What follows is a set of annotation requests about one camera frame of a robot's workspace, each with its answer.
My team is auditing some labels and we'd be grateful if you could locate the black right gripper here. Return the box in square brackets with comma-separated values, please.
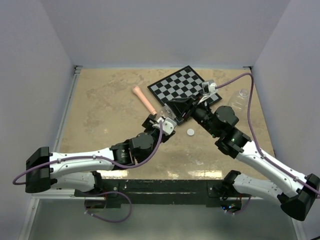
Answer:
[166, 91, 220, 138]

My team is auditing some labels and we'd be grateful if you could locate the clear plastic bottle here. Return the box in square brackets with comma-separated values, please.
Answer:
[156, 104, 176, 121]
[228, 88, 250, 114]

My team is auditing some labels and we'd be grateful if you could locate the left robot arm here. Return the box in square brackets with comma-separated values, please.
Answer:
[25, 115, 177, 196]

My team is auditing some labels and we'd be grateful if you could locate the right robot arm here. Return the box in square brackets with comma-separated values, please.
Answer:
[166, 97, 320, 221]

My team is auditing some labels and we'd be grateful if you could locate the white bottle cap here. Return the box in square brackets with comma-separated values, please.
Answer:
[187, 128, 195, 136]

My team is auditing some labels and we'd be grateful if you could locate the black white checkerboard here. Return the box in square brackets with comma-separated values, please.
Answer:
[147, 65, 223, 126]

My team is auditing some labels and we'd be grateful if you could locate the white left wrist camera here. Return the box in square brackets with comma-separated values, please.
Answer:
[152, 118, 177, 136]

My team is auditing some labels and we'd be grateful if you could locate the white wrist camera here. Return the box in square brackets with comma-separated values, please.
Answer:
[152, 118, 177, 136]
[198, 80, 217, 104]

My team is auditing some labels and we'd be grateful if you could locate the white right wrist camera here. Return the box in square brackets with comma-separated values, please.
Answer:
[198, 80, 217, 104]

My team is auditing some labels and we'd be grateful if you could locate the pink cylindrical handle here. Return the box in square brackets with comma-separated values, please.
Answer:
[132, 85, 157, 115]

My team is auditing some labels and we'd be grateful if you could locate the aluminium frame rail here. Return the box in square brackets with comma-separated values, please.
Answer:
[18, 65, 83, 240]

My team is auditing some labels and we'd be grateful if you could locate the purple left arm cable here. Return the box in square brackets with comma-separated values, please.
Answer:
[12, 121, 133, 223]

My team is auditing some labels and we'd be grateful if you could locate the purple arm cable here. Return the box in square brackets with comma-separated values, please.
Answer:
[214, 72, 320, 216]
[12, 121, 133, 223]

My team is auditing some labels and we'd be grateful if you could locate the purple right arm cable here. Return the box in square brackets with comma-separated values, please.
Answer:
[214, 72, 320, 216]

